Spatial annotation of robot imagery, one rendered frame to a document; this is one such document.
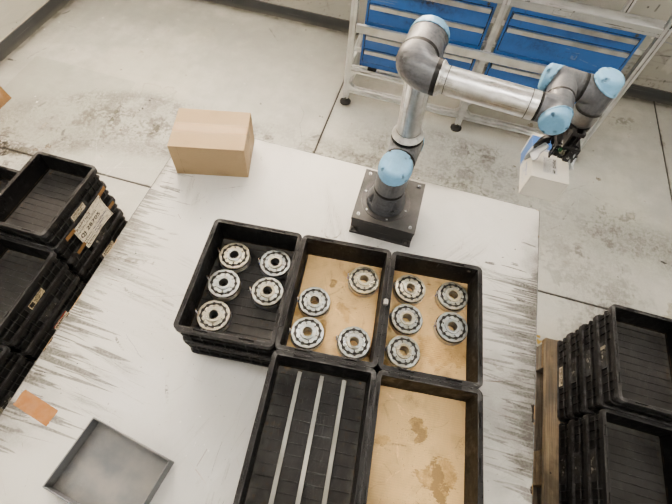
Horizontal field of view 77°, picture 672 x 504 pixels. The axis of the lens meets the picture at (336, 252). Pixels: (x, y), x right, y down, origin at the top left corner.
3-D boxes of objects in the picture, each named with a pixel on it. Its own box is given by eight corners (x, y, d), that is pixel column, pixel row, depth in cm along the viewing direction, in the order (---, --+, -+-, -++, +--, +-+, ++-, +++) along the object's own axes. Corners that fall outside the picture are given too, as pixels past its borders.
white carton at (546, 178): (520, 151, 152) (532, 132, 144) (554, 159, 151) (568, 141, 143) (518, 193, 142) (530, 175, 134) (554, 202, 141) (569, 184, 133)
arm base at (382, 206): (375, 180, 171) (379, 164, 163) (410, 195, 169) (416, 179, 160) (360, 207, 165) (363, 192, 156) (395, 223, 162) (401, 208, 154)
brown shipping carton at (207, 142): (254, 140, 193) (250, 112, 179) (248, 177, 182) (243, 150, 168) (187, 136, 192) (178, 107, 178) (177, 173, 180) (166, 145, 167)
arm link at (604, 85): (596, 60, 112) (629, 70, 111) (573, 95, 121) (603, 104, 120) (594, 78, 108) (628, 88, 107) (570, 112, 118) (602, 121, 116)
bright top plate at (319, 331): (294, 315, 134) (294, 314, 134) (325, 319, 134) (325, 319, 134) (288, 346, 129) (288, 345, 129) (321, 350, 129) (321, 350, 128)
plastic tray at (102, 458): (50, 487, 120) (41, 487, 115) (100, 419, 129) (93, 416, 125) (130, 536, 115) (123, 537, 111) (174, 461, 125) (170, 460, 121)
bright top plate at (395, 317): (393, 301, 139) (393, 300, 139) (423, 308, 139) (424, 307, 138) (389, 330, 134) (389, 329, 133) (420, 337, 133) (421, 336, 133)
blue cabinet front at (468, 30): (359, 63, 288) (371, -25, 240) (464, 88, 282) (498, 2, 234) (358, 66, 286) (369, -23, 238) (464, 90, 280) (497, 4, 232)
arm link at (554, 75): (545, 79, 110) (588, 92, 108) (551, 54, 115) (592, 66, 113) (531, 103, 117) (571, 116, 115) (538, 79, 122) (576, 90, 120)
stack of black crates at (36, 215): (81, 208, 234) (37, 150, 196) (131, 222, 232) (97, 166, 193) (35, 270, 214) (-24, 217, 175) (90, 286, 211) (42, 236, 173)
